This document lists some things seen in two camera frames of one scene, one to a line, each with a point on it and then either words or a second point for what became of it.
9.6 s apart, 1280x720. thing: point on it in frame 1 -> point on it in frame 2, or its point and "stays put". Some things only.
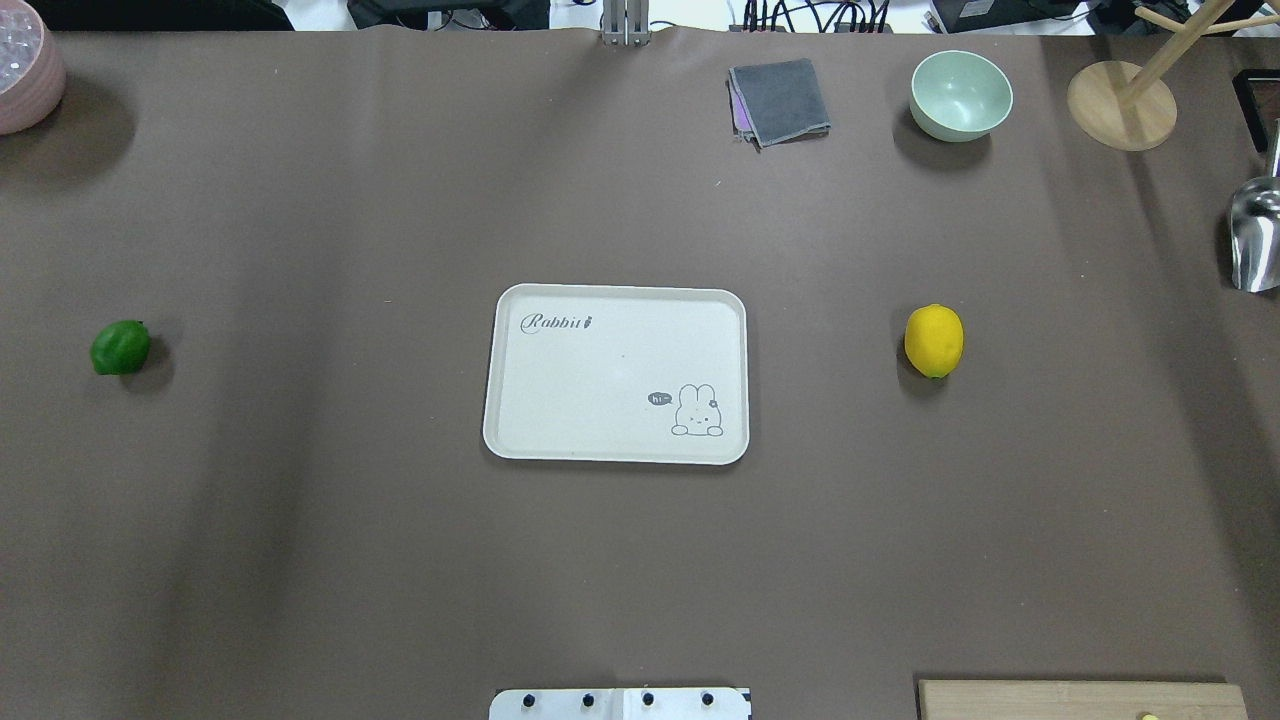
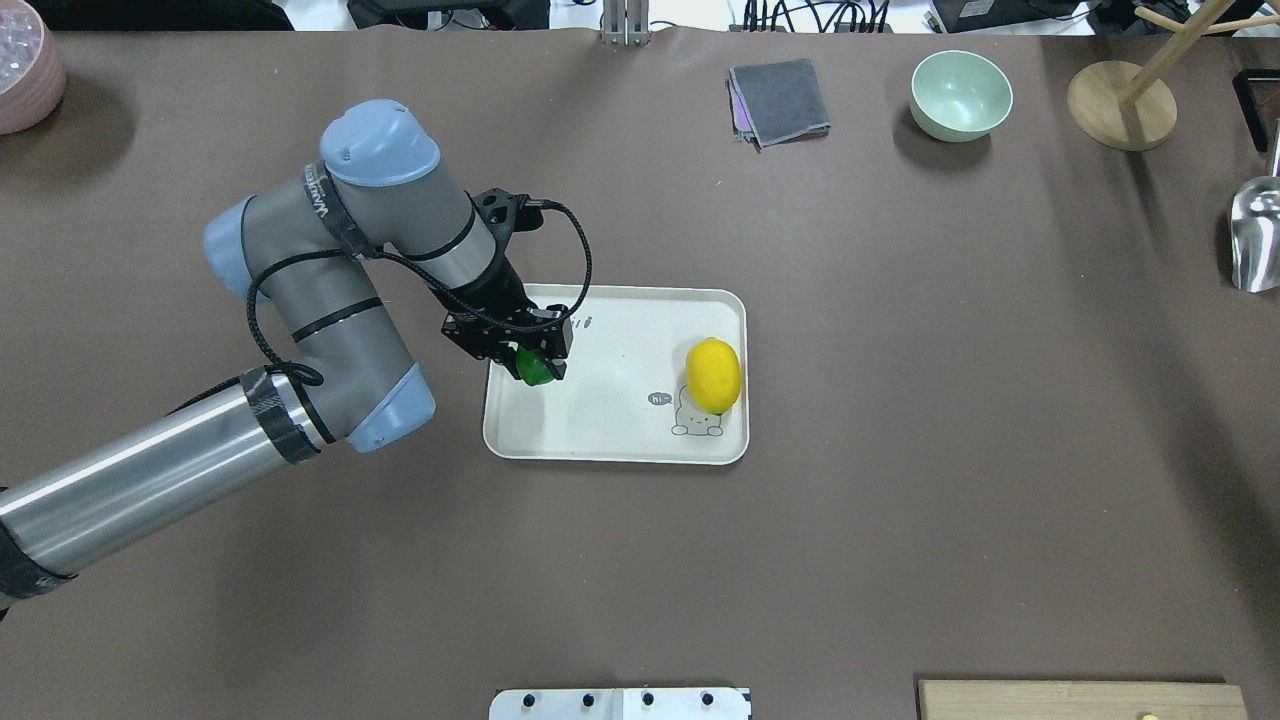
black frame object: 1256,121 stays put
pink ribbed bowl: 32,70 stays put
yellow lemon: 933,339 -> 713,374
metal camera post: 626,22 stays put
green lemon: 120,347 -> 533,367
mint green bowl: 959,96 stays put
